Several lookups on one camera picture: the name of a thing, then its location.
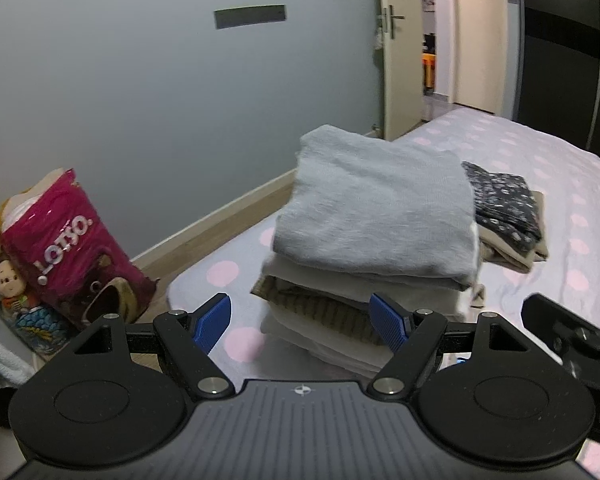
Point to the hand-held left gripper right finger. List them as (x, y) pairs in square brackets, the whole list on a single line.
[(390, 324)]

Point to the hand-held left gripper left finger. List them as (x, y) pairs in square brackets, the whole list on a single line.
[(212, 321)]

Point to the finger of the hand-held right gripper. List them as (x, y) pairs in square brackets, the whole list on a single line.
[(550, 317)]

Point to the grey shirt with black trim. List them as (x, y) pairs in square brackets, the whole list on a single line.
[(380, 210)]

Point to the stack of folded light clothes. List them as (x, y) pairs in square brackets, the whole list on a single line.
[(330, 320)]

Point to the beige folded blanket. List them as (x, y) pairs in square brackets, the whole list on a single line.
[(520, 255)]

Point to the bed with dotted sheet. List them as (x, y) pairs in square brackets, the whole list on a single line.
[(555, 185)]

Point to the dark floral garment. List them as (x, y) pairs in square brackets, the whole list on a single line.
[(505, 200)]

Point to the pink printed plastic bag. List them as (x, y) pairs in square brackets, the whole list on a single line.
[(75, 250)]

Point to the blue patterned box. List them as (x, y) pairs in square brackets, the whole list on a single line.
[(40, 330)]

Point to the small plush doll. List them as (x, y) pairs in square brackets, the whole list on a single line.
[(11, 285)]

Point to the white towel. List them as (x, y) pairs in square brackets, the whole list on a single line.
[(2, 355)]

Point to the cream door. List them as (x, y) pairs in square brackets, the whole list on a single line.
[(400, 85)]

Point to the orange stool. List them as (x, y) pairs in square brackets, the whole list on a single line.
[(429, 72)]

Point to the black sliding wardrobe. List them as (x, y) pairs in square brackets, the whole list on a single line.
[(565, 35)]

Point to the grey wall plaque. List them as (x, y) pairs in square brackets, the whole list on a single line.
[(250, 16)]

